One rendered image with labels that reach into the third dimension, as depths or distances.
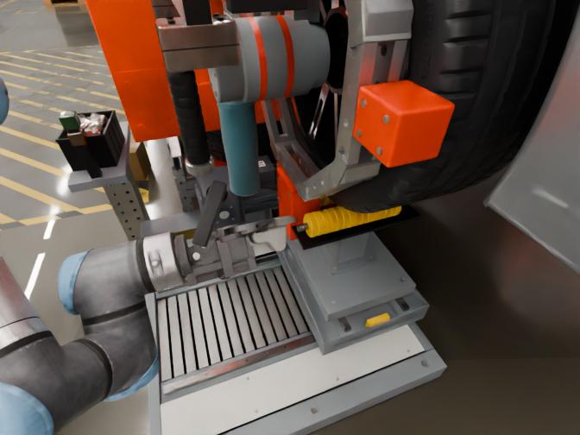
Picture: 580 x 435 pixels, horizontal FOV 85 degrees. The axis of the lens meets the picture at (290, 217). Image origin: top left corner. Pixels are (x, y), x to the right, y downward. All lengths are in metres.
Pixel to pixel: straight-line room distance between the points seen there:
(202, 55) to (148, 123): 0.72
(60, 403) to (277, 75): 0.55
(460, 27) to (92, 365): 0.59
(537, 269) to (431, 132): 1.31
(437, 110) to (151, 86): 0.87
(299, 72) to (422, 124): 0.29
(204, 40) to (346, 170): 0.26
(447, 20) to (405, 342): 0.90
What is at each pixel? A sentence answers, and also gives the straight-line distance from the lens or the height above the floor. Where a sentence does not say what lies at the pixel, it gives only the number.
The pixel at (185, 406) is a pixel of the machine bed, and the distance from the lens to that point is 1.03.
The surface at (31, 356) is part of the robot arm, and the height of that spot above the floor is 0.67.
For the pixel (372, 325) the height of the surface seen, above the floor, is 0.17.
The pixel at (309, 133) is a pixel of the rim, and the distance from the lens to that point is 0.87.
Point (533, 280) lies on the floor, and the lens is 1.61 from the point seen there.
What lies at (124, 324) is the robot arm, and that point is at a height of 0.60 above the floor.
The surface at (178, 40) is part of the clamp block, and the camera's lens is 0.44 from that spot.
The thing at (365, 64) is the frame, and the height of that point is 0.91.
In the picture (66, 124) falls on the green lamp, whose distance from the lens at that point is 1.10.
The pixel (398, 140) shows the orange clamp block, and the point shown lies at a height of 0.85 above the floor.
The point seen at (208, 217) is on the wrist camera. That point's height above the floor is 0.68.
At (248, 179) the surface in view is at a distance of 0.86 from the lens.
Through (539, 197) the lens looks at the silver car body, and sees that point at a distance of 0.46.
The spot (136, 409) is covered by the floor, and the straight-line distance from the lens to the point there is 1.16.
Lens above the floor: 1.02
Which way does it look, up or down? 41 degrees down
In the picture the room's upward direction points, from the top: straight up
